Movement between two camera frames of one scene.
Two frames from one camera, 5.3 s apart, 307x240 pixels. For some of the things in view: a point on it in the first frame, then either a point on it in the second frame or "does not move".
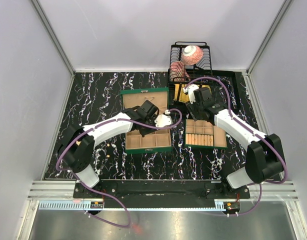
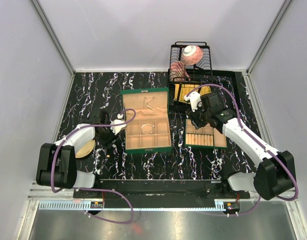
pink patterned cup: [178, 72] does not move
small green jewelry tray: [202, 134] does not move
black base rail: [197, 193] does not move
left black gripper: [144, 133] to [108, 143]
